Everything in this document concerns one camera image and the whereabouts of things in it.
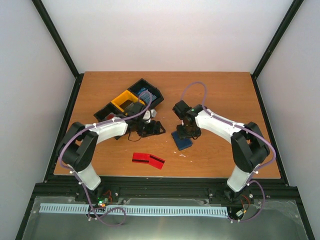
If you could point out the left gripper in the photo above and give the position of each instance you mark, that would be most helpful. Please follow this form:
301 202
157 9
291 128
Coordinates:
154 129

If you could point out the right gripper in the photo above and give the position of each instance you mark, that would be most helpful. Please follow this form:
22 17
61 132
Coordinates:
182 135

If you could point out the blue leather card holder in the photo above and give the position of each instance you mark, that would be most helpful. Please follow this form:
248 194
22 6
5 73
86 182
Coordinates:
181 143

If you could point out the red black-stripe credit card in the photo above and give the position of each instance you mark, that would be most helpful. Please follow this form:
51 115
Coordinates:
156 162

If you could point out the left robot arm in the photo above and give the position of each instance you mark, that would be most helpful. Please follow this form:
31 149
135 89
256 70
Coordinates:
76 150

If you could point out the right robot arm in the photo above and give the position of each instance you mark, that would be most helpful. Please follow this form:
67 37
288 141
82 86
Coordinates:
249 148

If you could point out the blue card stack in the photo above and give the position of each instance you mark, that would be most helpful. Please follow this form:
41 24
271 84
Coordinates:
146 95

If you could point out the dark card stack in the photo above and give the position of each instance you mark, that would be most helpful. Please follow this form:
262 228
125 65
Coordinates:
126 105

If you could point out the white red card stack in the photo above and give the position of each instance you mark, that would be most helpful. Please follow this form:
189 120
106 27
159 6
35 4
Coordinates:
110 116

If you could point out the yellow middle bin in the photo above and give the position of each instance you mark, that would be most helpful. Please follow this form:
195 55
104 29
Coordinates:
125 99

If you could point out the right black bin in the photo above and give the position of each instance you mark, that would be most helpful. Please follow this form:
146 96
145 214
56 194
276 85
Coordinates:
143 83

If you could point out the black bin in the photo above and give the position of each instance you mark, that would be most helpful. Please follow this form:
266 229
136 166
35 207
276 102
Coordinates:
107 112
143 83

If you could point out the left black bin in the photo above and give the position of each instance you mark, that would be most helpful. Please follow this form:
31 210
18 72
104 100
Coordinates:
107 112

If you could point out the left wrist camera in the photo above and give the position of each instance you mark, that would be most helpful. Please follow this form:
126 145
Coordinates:
149 115

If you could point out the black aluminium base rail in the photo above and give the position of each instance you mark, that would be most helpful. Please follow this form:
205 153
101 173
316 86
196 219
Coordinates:
152 187

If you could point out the light blue cable duct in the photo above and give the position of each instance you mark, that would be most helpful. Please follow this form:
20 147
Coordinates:
137 210

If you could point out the left black frame post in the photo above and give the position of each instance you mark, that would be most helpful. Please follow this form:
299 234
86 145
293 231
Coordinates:
50 26

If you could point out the black frame post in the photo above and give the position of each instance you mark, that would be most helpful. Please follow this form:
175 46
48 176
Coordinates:
50 26
283 26

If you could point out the right black frame post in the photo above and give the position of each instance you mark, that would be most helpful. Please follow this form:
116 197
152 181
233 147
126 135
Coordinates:
283 26

